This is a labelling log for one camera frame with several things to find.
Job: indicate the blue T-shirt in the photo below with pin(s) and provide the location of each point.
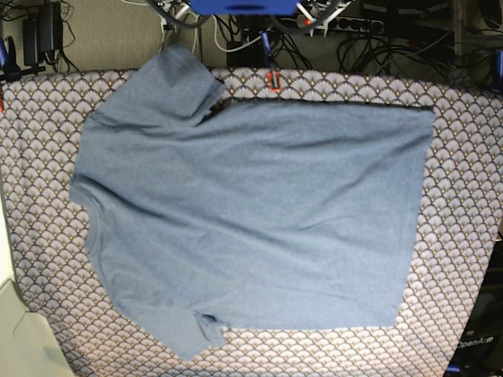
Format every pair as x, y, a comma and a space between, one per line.
292, 215

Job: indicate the red black table clamp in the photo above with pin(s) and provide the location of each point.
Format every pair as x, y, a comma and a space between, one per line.
274, 81

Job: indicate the black box with blue clamp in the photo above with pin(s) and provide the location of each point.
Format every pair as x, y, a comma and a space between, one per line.
245, 50

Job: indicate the black power adapter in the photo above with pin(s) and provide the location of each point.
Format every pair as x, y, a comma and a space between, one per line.
43, 35

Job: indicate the black power strip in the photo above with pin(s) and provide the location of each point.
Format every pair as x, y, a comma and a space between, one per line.
359, 26

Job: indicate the black OpenArm case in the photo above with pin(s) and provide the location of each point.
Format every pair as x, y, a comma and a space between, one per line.
479, 352

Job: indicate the fan-patterned tablecloth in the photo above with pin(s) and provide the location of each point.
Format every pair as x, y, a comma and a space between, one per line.
460, 211

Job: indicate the blue handled clamp left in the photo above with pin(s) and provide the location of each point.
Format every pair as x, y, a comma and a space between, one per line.
10, 70

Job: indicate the blue mount plate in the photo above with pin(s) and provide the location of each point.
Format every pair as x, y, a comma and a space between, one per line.
244, 7

